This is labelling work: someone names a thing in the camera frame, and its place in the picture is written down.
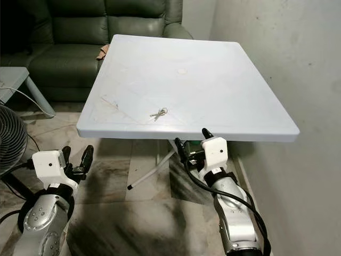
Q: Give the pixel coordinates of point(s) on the white metal table leg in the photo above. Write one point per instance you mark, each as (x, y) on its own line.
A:
(149, 172)

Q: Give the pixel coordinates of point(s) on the small grey side table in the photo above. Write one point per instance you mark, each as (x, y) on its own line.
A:
(10, 77)

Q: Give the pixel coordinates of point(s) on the white plastic folding table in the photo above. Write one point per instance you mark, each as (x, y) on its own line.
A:
(192, 80)

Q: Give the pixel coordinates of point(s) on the small brown cloth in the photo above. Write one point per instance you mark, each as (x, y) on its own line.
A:
(103, 52)

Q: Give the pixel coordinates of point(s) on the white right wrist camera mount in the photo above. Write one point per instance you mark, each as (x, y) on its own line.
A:
(214, 151)

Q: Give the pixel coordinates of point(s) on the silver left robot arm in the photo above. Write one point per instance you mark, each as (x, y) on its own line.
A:
(42, 224)

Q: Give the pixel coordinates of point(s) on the dark green leather sofa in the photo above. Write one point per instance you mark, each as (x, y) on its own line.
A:
(74, 32)

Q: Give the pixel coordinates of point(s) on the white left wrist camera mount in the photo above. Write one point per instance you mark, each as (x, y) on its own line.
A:
(50, 162)

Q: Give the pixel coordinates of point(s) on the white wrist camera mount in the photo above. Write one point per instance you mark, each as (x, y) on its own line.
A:
(50, 162)
(214, 151)

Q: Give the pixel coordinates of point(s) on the silver key bunch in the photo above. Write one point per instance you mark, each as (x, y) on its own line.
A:
(158, 113)

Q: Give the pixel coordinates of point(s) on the black floor fan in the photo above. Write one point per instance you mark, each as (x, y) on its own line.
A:
(10, 138)

